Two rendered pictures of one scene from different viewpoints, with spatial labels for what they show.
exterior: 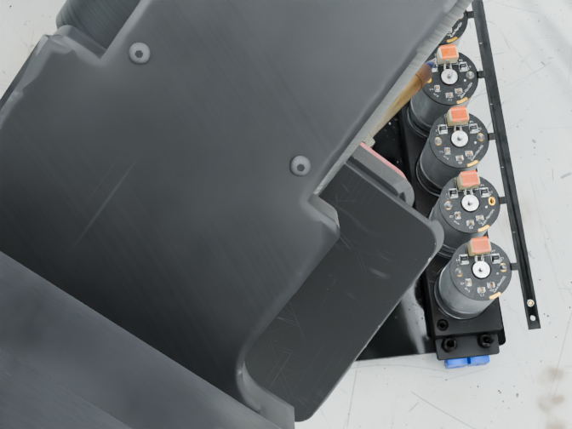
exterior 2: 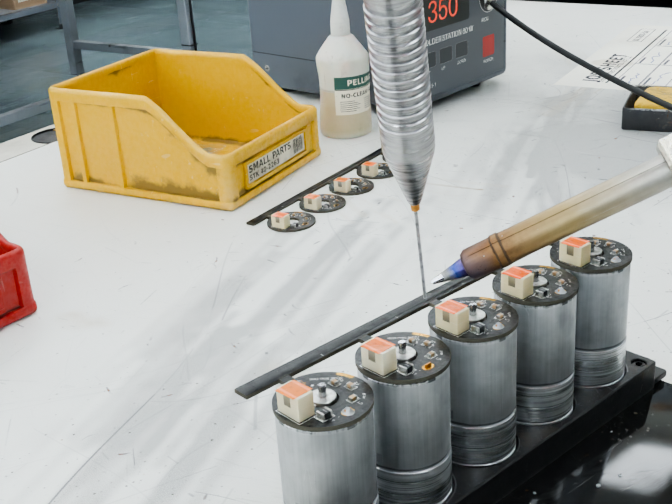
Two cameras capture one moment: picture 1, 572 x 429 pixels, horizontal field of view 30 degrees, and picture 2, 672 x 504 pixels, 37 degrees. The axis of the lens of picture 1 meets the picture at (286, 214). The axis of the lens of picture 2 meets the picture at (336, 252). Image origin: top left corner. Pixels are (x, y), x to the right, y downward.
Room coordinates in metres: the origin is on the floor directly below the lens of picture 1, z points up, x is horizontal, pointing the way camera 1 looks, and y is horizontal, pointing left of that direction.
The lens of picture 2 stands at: (0.32, 0.12, 0.94)
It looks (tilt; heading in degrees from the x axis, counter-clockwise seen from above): 24 degrees down; 239
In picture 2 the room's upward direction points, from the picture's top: 4 degrees counter-clockwise
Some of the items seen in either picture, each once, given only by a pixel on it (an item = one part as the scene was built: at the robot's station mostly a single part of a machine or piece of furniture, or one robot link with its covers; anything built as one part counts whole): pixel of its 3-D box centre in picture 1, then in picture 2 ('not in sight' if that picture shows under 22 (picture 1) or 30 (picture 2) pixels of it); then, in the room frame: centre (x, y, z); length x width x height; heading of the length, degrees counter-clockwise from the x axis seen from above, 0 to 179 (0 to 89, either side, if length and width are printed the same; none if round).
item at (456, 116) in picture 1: (458, 118); (454, 316); (0.17, -0.07, 0.82); 0.01 x 0.01 x 0.01; 10
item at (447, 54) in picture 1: (447, 57); (381, 355); (0.19, -0.06, 0.82); 0.01 x 0.01 x 0.01; 10
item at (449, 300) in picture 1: (469, 283); (587, 322); (0.10, -0.08, 0.79); 0.02 x 0.02 x 0.05
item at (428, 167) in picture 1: (449, 158); (473, 392); (0.16, -0.07, 0.79); 0.02 x 0.02 x 0.05
